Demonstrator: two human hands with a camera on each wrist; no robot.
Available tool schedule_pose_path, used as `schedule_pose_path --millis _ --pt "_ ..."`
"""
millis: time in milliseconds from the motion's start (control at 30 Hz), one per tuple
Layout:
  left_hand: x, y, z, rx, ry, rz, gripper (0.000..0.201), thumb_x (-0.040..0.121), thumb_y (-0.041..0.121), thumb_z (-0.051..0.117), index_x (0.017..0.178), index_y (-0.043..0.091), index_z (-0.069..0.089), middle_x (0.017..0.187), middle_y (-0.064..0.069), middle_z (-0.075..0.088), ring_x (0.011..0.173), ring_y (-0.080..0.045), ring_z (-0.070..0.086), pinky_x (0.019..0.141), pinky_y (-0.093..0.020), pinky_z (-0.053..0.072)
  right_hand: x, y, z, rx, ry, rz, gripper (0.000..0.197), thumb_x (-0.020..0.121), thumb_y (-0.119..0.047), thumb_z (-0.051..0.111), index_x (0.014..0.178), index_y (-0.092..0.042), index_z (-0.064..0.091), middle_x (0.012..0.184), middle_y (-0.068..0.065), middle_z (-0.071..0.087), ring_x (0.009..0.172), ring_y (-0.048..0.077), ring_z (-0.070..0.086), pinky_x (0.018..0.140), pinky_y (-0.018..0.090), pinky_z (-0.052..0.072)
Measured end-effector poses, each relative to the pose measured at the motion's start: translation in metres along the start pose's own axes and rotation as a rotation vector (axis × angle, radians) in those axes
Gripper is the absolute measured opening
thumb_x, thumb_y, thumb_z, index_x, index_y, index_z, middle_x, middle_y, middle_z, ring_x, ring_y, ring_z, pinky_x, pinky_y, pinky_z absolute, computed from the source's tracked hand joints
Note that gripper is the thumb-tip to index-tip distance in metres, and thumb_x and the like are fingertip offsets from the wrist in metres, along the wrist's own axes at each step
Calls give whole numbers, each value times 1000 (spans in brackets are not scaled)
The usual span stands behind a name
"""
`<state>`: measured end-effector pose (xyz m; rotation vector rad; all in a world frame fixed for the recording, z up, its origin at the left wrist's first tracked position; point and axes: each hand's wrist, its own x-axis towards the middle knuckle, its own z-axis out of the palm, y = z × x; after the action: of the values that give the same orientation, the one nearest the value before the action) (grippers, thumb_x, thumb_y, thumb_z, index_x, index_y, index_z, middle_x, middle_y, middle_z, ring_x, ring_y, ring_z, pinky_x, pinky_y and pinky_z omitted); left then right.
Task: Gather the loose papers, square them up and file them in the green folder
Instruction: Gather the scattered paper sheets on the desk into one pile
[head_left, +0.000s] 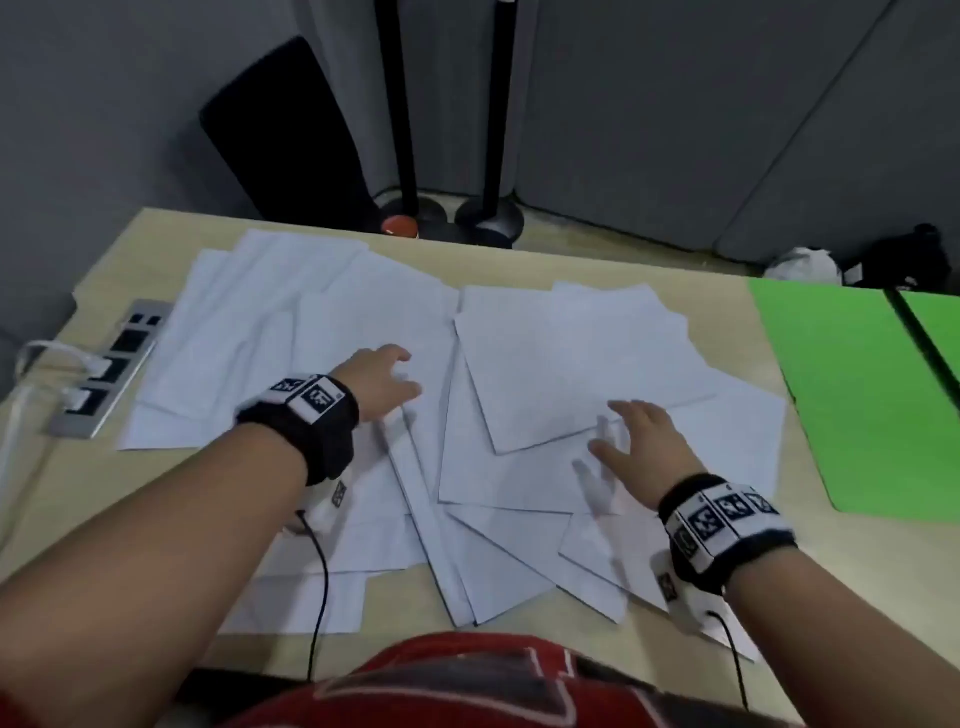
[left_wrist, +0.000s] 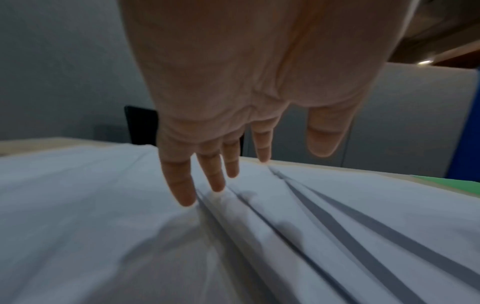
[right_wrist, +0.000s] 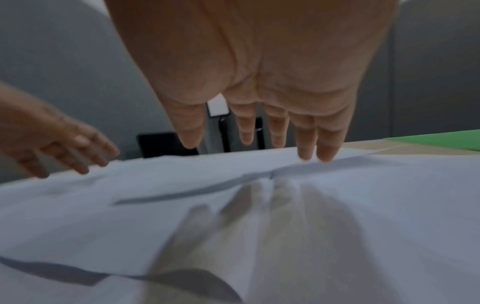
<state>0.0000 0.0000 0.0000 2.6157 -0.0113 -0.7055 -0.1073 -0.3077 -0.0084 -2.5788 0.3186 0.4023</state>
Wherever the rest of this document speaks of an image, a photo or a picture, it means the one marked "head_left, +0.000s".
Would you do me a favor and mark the black chair back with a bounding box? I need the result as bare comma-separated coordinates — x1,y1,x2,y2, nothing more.
198,35,384,230

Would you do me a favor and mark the person's left forearm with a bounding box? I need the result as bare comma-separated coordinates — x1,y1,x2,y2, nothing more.
0,423,310,710

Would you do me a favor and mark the black bag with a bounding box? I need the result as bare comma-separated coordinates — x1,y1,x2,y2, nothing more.
843,222,954,294

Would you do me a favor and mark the white plastic bag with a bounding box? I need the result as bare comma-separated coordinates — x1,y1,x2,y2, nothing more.
763,247,845,288

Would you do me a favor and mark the person's right forearm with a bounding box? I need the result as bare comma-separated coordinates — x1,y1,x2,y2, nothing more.
723,551,960,728

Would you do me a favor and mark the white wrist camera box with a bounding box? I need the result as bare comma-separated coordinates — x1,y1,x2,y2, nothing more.
299,479,350,538
650,551,721,639

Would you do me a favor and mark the person's left hand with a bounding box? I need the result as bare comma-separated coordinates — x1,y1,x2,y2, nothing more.
329,343,425,430

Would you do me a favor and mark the black marker wristband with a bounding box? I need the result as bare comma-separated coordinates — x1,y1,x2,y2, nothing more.
234,372,361,487
657,472,799,598

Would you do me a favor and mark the silver desk socket panel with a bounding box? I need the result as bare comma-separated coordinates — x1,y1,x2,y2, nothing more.
46,299,175,440

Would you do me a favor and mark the green folder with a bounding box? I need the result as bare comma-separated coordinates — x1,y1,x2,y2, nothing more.
748,277,960,523

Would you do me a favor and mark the thin black cable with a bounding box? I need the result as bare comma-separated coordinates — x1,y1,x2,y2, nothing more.
296,509,331,684
704,611,751,710

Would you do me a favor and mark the person's right hand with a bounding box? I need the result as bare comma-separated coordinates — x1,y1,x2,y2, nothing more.
588,399,708,513

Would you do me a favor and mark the person's red shirt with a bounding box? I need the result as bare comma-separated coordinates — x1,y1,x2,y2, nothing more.
172,632,804,728

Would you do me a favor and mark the pile of white papers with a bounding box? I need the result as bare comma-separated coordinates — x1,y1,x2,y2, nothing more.
116,228,789,665

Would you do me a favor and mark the white plug cable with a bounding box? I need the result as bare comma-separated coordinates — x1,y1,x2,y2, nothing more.
0,386,95,556
14,341,110,376

